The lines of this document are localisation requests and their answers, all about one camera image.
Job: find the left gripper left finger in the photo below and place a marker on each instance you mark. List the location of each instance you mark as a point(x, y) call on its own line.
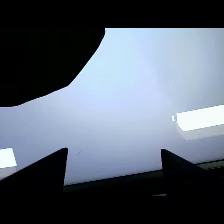
point(36, 180)

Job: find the black garment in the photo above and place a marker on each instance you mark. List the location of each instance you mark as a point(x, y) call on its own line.
point(40, 63)

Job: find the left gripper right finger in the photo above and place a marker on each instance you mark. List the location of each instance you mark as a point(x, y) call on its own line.
point(186, 180)

